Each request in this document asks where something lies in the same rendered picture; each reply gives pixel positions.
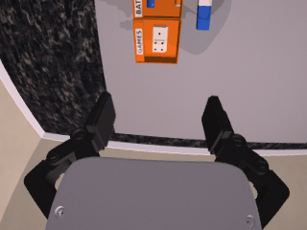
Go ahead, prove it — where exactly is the blue aa battery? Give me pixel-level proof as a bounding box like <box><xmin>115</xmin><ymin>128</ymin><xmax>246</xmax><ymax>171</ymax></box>
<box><xmin>147</xmin><ymin>0</ymin><xmax>154</xmax><ymax>8</ymax></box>

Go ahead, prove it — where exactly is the orange three-compartment bin rack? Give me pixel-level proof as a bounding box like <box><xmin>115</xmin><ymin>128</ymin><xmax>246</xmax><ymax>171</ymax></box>
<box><xmin>132</xmin><ymin>0</ymin><xmax>183</xmax><ymax>64</ymax></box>

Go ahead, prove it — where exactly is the blue and white eraser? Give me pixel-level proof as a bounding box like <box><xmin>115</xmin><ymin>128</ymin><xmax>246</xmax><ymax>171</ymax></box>
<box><xmin>196</xmin><ymin>0</ymin><xmax>212</xmax><ymax>31</ymax></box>

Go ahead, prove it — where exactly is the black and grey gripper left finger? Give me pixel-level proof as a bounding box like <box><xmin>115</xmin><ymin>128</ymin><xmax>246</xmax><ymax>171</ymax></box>
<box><xmin>24</xmin><ymin>92</ymin><xmax>116</xmax><ymax>219</ymax></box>

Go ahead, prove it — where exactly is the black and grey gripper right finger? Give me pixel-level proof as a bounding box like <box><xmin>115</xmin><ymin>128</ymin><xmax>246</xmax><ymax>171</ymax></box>
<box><xmin>201</xmin><ymin>96</ymin><xmax>290</xmax><ymax>230</ymax></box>

